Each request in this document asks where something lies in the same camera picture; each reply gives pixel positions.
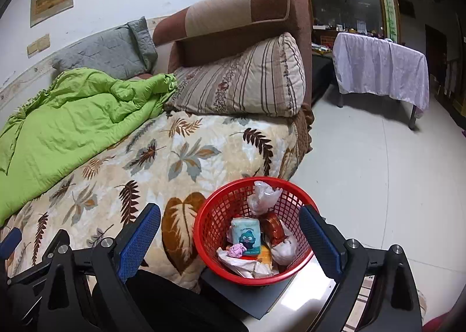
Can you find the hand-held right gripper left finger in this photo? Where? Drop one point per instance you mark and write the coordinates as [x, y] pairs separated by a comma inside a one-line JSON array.
[[142, 237]]

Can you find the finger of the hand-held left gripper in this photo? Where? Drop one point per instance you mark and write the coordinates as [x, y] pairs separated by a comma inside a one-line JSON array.
[[10, 241]]

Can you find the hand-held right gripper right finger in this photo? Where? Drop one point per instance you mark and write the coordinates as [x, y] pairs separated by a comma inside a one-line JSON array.
[[320, 241]]

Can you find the white paper towel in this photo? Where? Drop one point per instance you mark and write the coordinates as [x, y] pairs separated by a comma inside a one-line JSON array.
[[285, 250]]

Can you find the red foil packet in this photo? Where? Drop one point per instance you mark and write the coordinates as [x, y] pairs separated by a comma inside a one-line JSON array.
[[275, 226]]

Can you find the clear plastic bag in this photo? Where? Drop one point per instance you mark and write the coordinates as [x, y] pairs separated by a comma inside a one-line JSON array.
[[262, 197]]

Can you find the red plastic basket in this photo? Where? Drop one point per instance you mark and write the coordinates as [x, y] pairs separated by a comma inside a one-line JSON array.
[[214, 215]]

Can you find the teal tissue packet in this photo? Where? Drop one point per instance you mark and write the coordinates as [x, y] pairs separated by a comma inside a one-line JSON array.
[[244, 233]]

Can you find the pink paper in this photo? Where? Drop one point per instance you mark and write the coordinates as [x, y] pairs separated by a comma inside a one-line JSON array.
[[236, 250]]

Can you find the black square stool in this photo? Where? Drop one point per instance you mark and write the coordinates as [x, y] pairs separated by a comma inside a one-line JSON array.
[[255, 299]]

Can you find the green quilt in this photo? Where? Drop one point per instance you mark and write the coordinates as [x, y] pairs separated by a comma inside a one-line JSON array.
[[72, 124]]

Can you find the striped beige pillow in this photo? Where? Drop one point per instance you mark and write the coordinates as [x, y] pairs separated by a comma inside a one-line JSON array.
[[247, 81]]

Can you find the white cloth covered table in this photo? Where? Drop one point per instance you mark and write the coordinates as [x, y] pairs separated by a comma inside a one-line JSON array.
[[378, 66]]

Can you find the grey quilted pillow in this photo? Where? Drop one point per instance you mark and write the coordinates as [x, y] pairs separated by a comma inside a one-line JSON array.
[[105, 48]]

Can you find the beige wall switch plate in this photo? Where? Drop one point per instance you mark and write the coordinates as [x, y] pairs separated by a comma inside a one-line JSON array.
[[43, 43], [32, 49]]

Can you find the beige wall plaque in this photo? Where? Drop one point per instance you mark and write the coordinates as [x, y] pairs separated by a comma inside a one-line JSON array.
[[51, 1]]

